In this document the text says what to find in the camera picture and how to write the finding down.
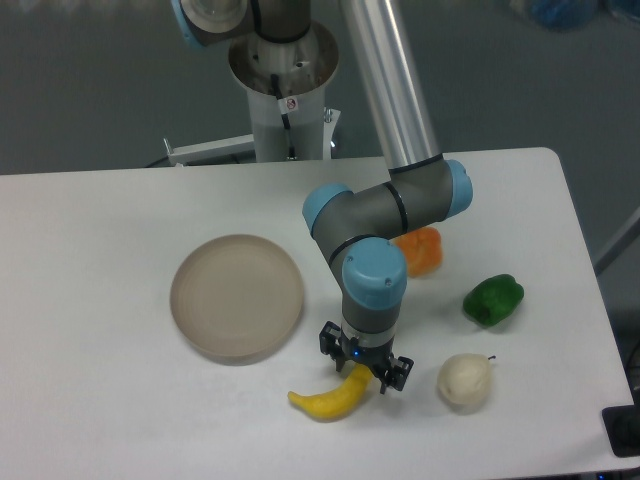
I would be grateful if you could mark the beige round plate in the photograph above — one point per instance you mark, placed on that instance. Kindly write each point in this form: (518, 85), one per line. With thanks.
(237, 298)

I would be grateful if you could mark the orange toy bell pepper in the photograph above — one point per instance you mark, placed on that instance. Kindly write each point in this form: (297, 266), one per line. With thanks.
(422, 249)

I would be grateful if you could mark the yellow toy banana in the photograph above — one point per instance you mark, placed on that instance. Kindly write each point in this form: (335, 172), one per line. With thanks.
(338, 402)

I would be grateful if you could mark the grey metal stand leg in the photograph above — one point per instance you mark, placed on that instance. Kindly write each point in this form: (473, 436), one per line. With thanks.
(617, 244)

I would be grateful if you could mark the white metal frame bracket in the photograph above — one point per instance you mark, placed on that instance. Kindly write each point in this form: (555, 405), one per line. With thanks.
(209, 152)

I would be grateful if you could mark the green toy bell pepper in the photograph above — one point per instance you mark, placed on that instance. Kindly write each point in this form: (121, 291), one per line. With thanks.
(493, 300)

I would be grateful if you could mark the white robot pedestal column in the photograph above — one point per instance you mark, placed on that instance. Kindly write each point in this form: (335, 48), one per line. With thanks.
(285, 85)

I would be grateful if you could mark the white toy pear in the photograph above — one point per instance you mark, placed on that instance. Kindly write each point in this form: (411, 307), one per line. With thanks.
(464, 381)

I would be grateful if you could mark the blue plastic bag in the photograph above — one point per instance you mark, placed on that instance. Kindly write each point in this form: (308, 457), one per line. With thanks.
(562, 14)

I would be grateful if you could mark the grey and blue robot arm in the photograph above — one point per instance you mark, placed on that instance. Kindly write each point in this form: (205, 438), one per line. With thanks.
(354, 230)

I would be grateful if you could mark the black device at table edge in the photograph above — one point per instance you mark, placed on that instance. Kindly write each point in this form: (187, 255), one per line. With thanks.
(622, 427)

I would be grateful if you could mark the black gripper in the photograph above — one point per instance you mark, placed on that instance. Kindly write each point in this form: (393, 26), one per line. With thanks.
(392, 372)

